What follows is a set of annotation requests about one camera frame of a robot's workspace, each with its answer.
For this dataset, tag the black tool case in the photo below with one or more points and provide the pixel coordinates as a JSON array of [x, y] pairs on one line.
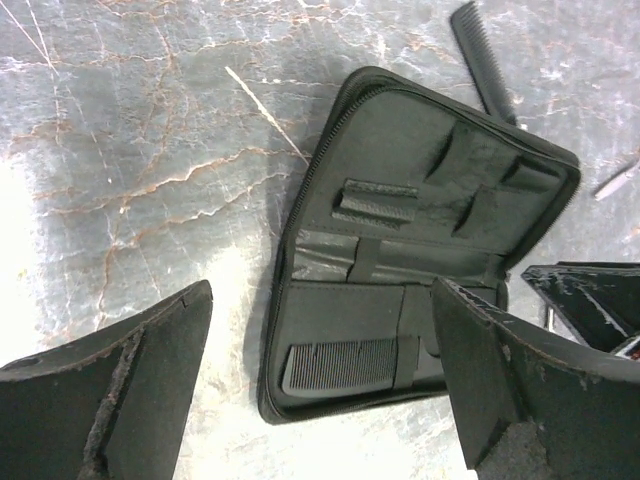
[[405, 186]]

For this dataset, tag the black comb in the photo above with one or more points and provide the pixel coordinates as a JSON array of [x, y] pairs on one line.
[[471, 37], [348, 368]]

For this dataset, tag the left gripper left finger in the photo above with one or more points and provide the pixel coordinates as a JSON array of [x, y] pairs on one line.
[[112, 404]]

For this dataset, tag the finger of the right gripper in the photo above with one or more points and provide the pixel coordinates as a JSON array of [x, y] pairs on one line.
[[598, 302]]

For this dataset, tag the silver scissors near front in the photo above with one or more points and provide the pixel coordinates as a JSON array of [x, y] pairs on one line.
[[616, 182]]

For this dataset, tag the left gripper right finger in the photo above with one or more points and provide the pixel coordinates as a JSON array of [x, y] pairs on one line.
[[529, 404]]

